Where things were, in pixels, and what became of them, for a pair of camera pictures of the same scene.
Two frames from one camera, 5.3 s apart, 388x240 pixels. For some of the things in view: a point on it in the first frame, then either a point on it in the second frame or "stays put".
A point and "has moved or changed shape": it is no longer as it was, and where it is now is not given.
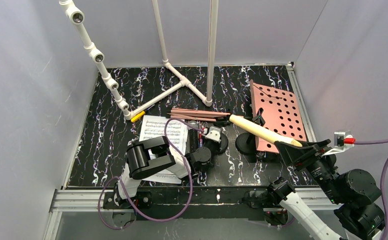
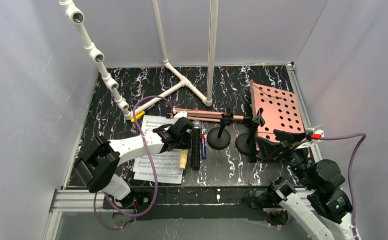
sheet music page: [164, 176] stays put
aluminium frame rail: [103, 200] stays put
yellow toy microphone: [262, 132] has moved or changed shape
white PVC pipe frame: [77, 17] stays put
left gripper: [200, 141] -> [183, 133]
